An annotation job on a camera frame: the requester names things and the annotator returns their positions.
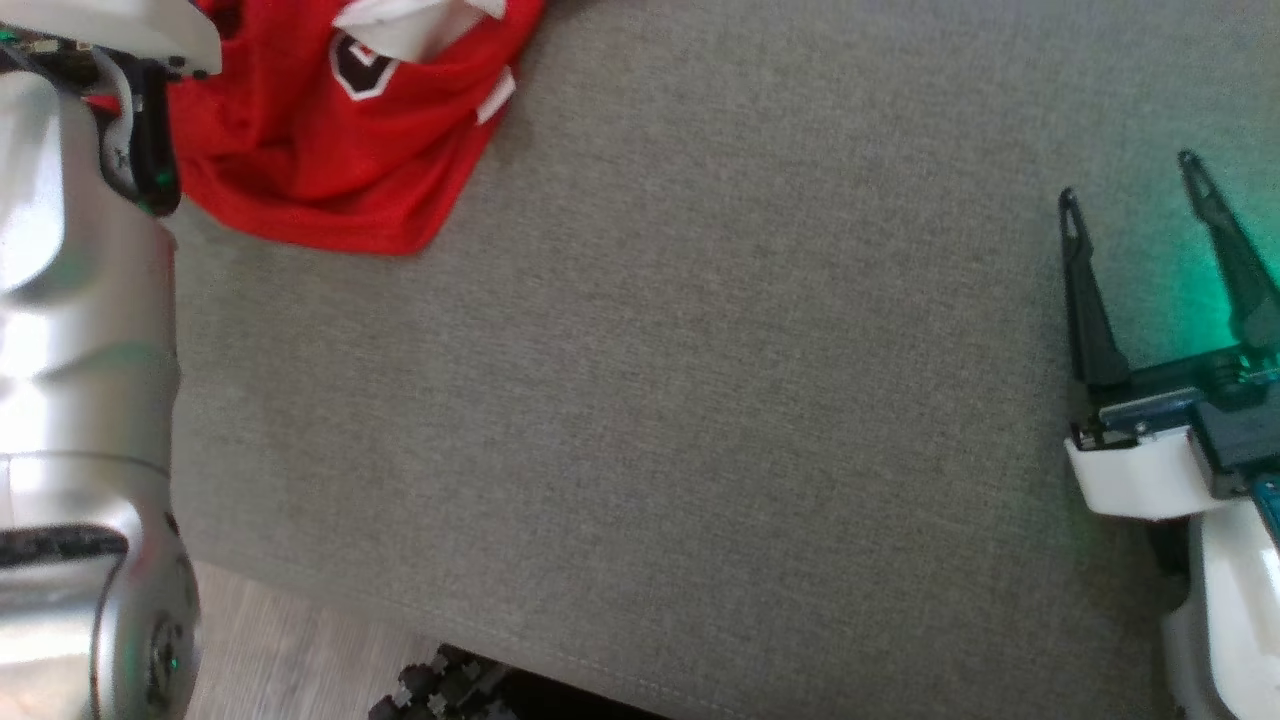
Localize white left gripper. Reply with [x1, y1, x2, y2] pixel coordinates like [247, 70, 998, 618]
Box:
[0, 0, 223, 79]

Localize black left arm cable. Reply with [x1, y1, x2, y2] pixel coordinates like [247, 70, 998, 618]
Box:
[95, 50, 183, 218]

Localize large grey sofa seat cushion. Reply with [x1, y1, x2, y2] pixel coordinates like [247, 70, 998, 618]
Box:
[165, 0, 1280, 720]

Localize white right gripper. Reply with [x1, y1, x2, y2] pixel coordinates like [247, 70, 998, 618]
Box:
[1058, 150, 1280, 521]

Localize red and white sports jersey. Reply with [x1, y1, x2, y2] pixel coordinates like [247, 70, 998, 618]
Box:
[165, 0, 549, 257]

